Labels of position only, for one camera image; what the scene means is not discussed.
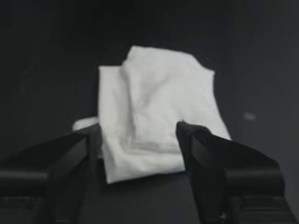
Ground white shirt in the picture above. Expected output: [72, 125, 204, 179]
[70, 44, 233, 186]

